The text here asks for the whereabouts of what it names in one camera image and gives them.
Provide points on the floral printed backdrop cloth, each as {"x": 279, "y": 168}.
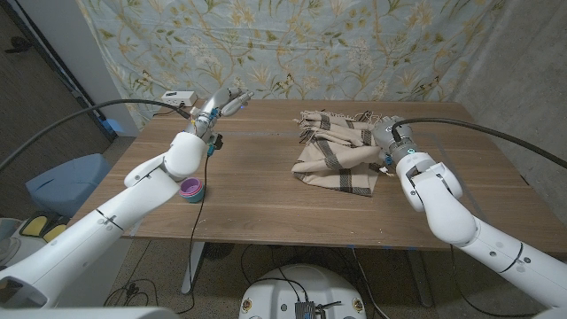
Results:
{"x": 288, "y": 49}

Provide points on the small black electronics box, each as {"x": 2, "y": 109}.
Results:
{"x": 305, "y": 310}

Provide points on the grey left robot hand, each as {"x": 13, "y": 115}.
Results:
{"x": 221, "y": 111}

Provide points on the grey metal table leg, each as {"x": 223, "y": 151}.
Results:
{"x": 193, "y": 268}
{"x": 420, "y": 279}

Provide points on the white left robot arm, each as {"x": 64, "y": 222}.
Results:
{"x": 97, "y": 221}

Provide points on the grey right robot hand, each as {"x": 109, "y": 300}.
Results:
{"x": 392, "y": 139}

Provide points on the white robot torso base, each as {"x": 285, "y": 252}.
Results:
{"x": 274, "y": 292}

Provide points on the beige plaid fringed scarf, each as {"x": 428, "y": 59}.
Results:
{"x": 341, "y": 155}

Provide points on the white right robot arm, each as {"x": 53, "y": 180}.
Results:
{"x": 478, "y": 230}

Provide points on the blue padded stool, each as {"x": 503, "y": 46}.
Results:
{"x": 66, "y": 181}

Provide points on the white power strip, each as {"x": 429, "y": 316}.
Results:
{"x": 179, "y": 98}

